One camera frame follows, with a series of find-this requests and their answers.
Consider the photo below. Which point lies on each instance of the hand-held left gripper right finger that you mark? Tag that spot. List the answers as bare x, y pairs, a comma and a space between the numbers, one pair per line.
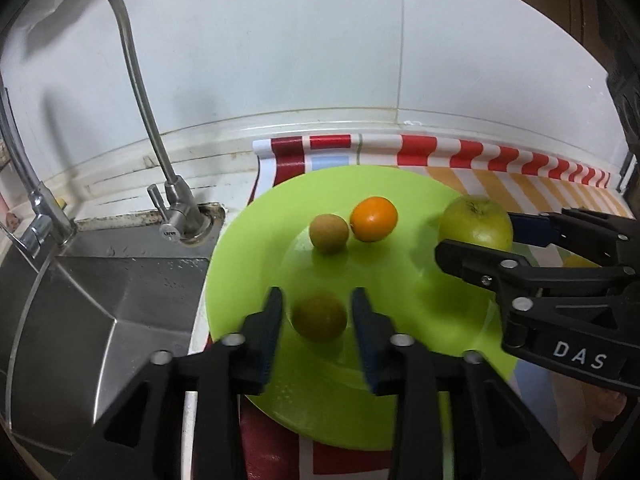
365, 337

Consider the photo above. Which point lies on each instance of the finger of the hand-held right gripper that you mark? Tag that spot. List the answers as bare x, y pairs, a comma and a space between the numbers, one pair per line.
470, 260
532, 229

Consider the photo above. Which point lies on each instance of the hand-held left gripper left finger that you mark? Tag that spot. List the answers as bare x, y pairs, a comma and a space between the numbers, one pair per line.
267, 332

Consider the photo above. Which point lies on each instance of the green apple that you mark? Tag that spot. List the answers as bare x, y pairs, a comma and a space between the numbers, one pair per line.
475, 222

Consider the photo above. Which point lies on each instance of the green tangerine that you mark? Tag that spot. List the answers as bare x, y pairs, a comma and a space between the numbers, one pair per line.
319, 317

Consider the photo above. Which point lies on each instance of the lime green plate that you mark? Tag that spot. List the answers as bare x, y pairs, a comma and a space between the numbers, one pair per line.
400, 280

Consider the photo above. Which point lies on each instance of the person's right hand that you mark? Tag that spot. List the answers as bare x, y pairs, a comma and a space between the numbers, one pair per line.
607, 402

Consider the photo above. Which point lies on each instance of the orange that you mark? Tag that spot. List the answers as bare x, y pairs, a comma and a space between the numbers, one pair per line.
373, 219

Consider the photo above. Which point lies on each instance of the striped colourful tablecloth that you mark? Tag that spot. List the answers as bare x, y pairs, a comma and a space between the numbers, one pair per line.
450, 152

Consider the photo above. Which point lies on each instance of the brown kiwi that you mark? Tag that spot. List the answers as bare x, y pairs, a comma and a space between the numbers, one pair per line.
328, 232

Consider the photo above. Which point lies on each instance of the slim steel gooseneck faucet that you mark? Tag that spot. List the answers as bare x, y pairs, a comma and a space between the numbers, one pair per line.
172, 195

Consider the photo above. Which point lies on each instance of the stainless steel sink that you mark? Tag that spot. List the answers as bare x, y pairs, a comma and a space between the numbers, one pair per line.
100, 310

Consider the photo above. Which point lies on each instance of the large chrome faucet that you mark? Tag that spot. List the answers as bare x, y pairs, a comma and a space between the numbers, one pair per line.
42, 210

